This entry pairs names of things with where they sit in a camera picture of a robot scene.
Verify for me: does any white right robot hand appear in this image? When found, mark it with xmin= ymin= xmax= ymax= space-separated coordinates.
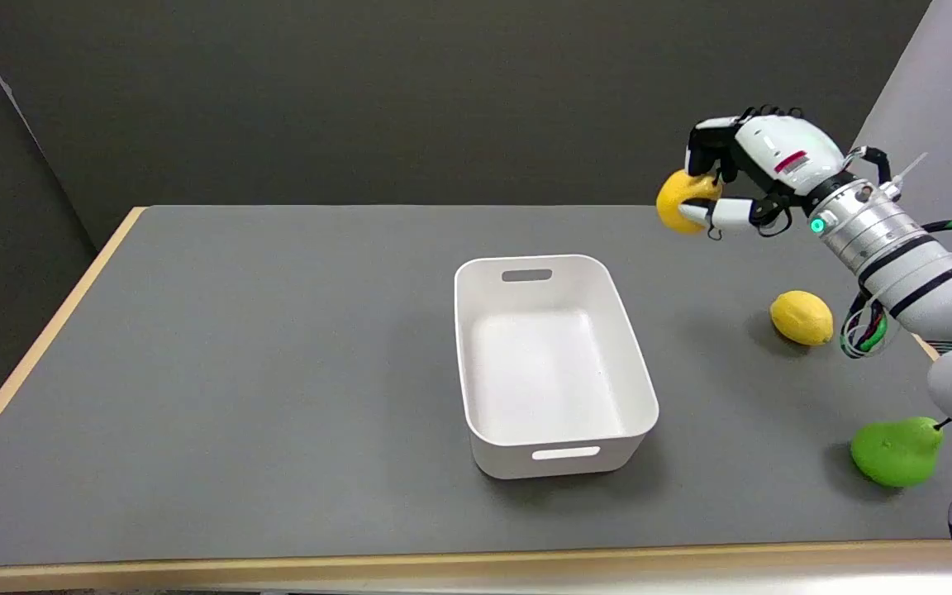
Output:
xmin=677 ymin=105 xmax=857 ymax=240

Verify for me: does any yellow pear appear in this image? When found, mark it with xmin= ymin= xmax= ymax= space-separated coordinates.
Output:
xmin=656 ymin=169 xmax=723 ymax=235

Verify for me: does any white plastic box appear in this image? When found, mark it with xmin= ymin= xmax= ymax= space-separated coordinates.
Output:
xmin=454 ymin=254 xmax=660 ymax=481

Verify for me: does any green pear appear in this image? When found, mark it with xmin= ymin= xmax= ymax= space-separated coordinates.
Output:
xmin=850 ymin=416 xmax=952 ymax=488

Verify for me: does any yellow lemon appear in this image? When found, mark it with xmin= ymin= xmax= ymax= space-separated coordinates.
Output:
xmin=769 ymin=290 xmax=835 ymax=346

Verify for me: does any bundle of coloured wires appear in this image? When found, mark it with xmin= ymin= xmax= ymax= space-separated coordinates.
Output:
xmin=840 ymin=289 xmax=890 ymax=359

